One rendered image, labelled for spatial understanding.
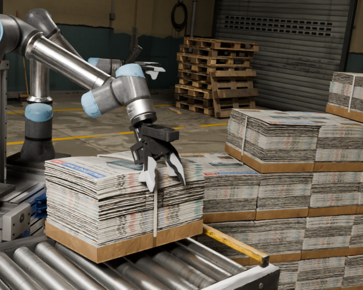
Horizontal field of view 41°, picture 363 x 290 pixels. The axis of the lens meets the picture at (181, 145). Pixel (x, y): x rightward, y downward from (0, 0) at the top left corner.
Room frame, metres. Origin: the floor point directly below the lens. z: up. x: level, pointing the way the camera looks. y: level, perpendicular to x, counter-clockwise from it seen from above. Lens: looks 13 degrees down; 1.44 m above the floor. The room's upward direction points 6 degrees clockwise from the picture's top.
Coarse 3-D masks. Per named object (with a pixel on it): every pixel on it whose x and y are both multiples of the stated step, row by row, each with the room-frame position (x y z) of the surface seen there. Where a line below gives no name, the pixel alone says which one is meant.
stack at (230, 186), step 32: (224, 160) 2.31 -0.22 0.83; (224, 192) 2.06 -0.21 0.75; (256, 192) 2.12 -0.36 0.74; (288, 192) 2.19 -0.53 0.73; (320, 192) 2.26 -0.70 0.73; (352, 192) 2.33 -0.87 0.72; (224, 224) 2.06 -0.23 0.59; (256, 224) 2.12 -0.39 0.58; (288, 224) 2.19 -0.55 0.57; (320, 224) 2.26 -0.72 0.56; (352, 224) 2.33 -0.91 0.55; (288, 288) 2.21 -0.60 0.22; (320, 288) 2.29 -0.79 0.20
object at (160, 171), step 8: (112, 160) 1.41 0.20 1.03; (120, 160) 1.41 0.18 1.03; (128, 160) 1.40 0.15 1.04; (160, 168) 1.29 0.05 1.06; (160, 176) 1.28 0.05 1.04; (160, 184) 1.28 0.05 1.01; (152, 192) 1.26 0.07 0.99; (160, 192) 1.28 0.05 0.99; (152, 200) 1.26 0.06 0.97; (160, 200) 1.28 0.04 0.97; (152, 208) 1.26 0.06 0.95; (160, 208) 1.28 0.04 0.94; (152, 216) 1.26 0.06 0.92; (160, 216) 1.28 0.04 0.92; (152, 224) 1.26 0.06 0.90; (160, 224) 1.28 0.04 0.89; (152, 232) 1.26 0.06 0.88
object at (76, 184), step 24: (48, 168) 1.33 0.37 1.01; (72, 168) 1.25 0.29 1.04; (96, 168) 1.26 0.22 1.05; (120, 168) 1.27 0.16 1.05; (48, 192) 1.34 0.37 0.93; (72, 192) 1.23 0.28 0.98; (96, 192) 1.14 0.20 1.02; (120, 192) 1.19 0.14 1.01; (144, 192) 1.24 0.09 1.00; (48, 216) 1.34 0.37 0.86; (72, 216) 1.24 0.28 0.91; (96, 216) 1.15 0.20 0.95; (120, 216) 1.19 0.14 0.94; (144, 216) 1.24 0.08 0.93; (96, 240) 1.14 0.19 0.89; (120, 240) 1.18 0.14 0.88
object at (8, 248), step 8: (16, 240) 1.29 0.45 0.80; (24, 240) 1.29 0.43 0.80; (32, 240) 1.30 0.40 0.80; (40, 240) 1.30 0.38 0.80; (48, 240) 1.31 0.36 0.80; (0, 248) 1.23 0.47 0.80; (8, 248) 1.23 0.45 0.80; (16, 248) 1.24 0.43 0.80; (32, 248) 1.28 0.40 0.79; (8, 256) 1.23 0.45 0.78
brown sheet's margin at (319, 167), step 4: (316, 164) 2.23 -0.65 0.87; (320, 164) 2.24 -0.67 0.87; (324, 164) 2.24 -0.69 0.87; (328, 164) 2.25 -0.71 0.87; (332, 164) 2.26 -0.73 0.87; (336, 164) 2.27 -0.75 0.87; (340, 164) 2.28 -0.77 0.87; (344, 164) 2.28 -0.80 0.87; (348, 164) 2.29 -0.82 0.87; (352, 164) 2.30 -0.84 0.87; (356, 164) 2.31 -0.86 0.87; (360, 164) 2.32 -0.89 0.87; (316, 168) 2.23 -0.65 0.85; (320, 168) 2.24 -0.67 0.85; (324, 168) 2.25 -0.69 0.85; (328, 168) 2.26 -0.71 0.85; (332, 168) 2.26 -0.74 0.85; (336, 168) 2.27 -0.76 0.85; (340, 168) 2.28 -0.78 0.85; (344, 168) 2.29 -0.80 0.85; (348, 168) 2.30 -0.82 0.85; (352, 168) 2.30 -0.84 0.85; (356, 168) 2.31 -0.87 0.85; (360, 168) 2.32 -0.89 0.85
